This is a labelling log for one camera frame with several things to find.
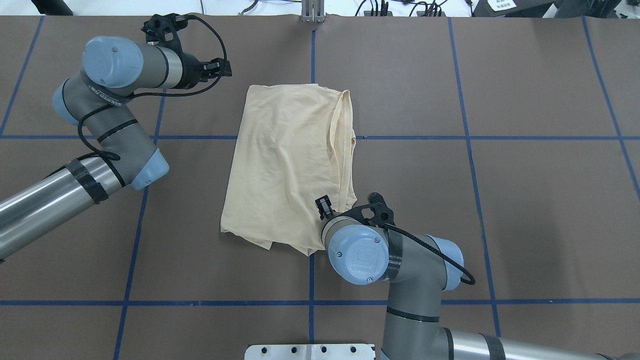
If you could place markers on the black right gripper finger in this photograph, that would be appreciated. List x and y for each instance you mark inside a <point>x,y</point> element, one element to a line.
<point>325,209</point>

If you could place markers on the black power adapter box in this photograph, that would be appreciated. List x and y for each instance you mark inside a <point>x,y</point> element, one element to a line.
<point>511,8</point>

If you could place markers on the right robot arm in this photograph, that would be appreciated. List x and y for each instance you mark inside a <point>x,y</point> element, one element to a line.
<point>365,246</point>

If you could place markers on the aluminium frame post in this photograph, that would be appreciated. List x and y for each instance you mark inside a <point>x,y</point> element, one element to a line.
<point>313,11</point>

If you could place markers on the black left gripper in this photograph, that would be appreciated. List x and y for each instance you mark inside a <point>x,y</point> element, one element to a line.
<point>190,70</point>

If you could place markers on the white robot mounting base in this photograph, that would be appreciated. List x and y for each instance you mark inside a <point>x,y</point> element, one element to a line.
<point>331,351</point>

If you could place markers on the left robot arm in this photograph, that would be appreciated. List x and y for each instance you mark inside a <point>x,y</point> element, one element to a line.
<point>121,154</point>

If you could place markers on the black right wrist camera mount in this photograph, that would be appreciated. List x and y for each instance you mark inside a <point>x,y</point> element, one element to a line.
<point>375,213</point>

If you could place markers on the cream long-sleeve graphic shirt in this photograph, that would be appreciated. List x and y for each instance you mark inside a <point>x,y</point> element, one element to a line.
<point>295,144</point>

